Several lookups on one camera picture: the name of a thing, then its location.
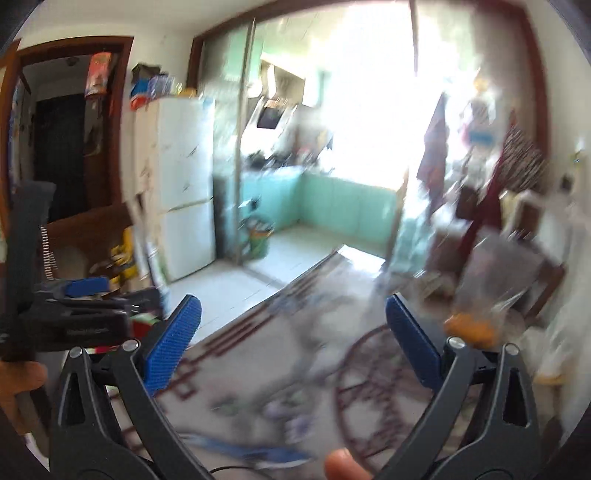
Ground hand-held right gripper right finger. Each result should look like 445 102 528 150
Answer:
386 293 541 480

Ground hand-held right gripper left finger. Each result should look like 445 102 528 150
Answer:
50 294 202 480

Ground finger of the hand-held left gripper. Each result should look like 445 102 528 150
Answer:
34 276 112 302
69 286 163 320

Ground green bucket with red inside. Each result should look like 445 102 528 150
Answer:
90 311 164 358

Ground black shoulder bag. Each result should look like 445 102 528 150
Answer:
455 182 479 222

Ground green kitchen trash can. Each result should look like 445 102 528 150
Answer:
247 217 274 260

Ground person's left hand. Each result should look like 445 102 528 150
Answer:
0 360 48 437

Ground person's right hand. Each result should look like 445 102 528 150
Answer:
324 450 376 480

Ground yellow bag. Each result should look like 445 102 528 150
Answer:
111 228 139 280

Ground zip bag of orange snacks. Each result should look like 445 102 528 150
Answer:
445 231 546 349

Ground white refrigerator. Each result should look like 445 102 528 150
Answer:
134 96 217 283

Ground dark wooden door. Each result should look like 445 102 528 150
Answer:
0 36 134 241

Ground dark wooden chair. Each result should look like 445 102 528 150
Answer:
508 240 568 319

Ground maroon cloth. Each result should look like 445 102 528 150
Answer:
455 111 518 278

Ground turquoise kitchen cabinets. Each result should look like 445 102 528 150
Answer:
213 166 402 259

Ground blue and red towel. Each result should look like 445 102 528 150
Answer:
417 92 451 215

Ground red and blue box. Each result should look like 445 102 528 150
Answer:
129 83 151 110

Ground red hanging decoration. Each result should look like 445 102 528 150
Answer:
85 53 112 100

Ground clear blue storage box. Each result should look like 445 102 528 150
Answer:
148 74 178 97

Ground black and white patterned bag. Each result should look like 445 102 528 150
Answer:
501 124 552 190

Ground dark bag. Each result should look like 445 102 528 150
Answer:
131 62 162 84

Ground cartoon face hanging bag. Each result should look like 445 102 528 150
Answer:
462 99 502 148

